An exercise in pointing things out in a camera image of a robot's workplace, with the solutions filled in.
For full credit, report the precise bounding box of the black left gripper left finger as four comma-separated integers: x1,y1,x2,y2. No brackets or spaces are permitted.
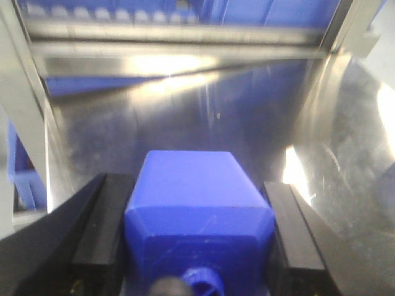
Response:
1,174,135,295

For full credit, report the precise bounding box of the blue rectangular plastic part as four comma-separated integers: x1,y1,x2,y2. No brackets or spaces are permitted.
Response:
125,150,275,295

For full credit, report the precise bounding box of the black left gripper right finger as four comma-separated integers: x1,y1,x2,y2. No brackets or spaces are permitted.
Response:
262,181,341,295

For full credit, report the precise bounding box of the blue bin with red parts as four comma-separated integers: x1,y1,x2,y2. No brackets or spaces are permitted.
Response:
7,120,47,210

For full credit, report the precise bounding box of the stainless steel shelf frame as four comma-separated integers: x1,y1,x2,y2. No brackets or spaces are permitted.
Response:
0,0,380,216

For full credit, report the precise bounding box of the blue plastic bin on shelf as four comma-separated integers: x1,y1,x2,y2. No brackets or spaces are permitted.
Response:
17,0,339,28

